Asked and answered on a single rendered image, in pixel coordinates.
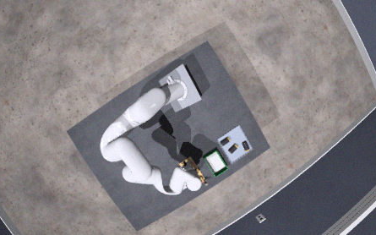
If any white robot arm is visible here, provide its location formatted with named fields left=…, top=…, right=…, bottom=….
left=101, top=76, right=202, bottom=194

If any green open-top box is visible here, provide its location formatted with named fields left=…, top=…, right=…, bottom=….
left=202, top=149, right=228, bottom=177

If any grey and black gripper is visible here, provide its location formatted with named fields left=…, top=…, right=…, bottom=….
left=183, top=161, right=194, bottom=170

